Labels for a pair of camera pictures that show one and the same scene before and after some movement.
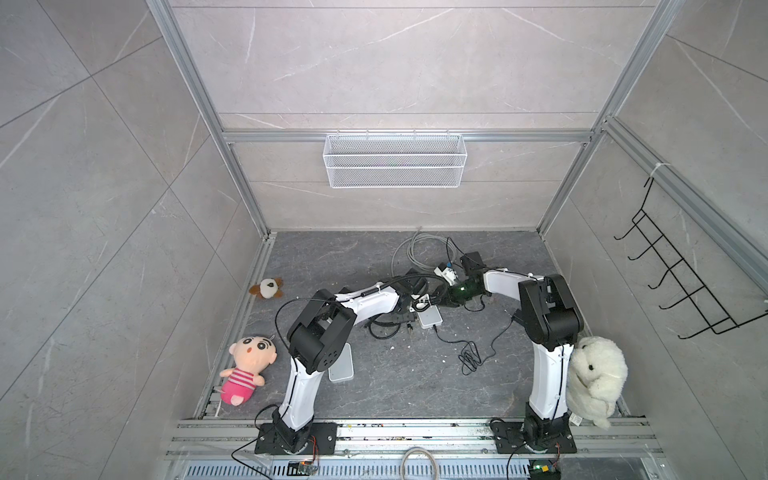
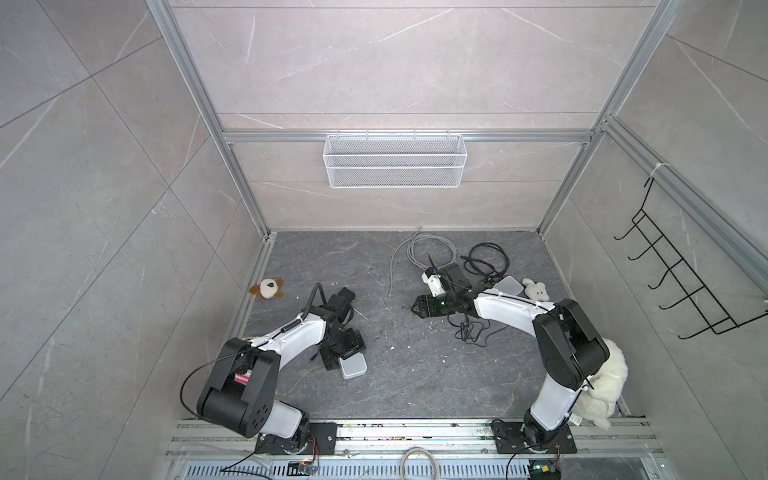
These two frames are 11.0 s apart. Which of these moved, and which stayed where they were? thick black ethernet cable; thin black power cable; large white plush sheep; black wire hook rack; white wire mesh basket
Moved: thin black power cable; thick black ethernet cable
Stayed: white wire mesh basket; large white plush sheep; black wire hook rack
